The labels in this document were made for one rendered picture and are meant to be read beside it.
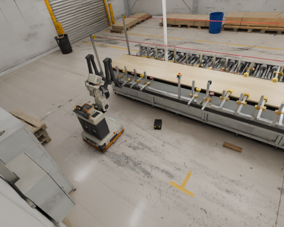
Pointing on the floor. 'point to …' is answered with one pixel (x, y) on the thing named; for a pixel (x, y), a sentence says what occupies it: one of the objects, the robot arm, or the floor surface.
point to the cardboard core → (232, 147)
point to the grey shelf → (20, 144)
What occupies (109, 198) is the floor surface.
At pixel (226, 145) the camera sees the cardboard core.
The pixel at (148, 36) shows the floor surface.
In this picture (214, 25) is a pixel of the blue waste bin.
